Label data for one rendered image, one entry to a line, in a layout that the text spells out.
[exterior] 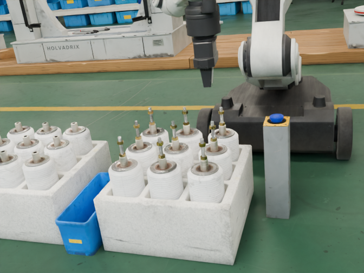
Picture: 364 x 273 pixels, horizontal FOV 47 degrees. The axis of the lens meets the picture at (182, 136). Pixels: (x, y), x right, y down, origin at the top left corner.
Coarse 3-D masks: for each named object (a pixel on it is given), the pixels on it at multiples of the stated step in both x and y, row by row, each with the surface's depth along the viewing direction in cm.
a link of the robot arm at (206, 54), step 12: (192, 24) 105; (204, 24) 104; (216, 24) 105; (192, 36) 109; (204, 36) 106; (216, 36) 109; (204, 48) 106; (216, 48) 113; (204, 60) 106; (216, 60) 111
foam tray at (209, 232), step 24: (240, 168) 125; (144, 192) 118; (240, 192) 121; (120, 216) 118; (144, 216) 115; (168, 216) 113; (192, 216) 110; (216, 216) 108; (240, 216) 122; (120, 240) 121; (144, 240) 119; (168, 240) 116; (192, 240) 114; (216, 240) 111
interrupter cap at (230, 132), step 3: (216, 129) 135; (228, 129) 135; (231, 129) 134; (216, 132) 134; (228, 132) 133; (231, 132) 132; (234, 132) 132; (216, 135) 131; (219, 135) 131; (222, 135) 131; (225, 135) 130; (228, 135) 130; (231, 135) 130; (219, 138) 129; (222, 138) 129
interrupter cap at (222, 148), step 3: (219, 144) 125; (222, 144) 125; (207, 147) 124; (210, 147) 124; (219, 147) 123; (222, 147) 123; (225, 147) 123; (207, 150) 122; (210, 150) 123; (219, 150) 122; (222, 150) 121; (225, 150) 120; (207, 153) 120; (210, 153) 120; (213, 153) 120; (216, 153) 120; (219, 153) 119; (222, 153) 119
